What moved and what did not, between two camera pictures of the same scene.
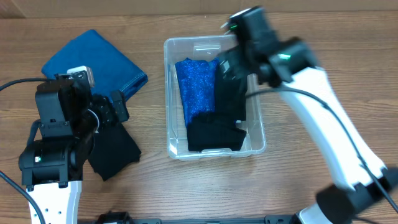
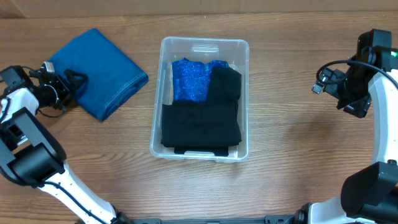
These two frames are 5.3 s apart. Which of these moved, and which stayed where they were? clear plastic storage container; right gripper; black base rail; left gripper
Moved: left gripper; right gripper; clear plastic storage container
Stayed: black base rail
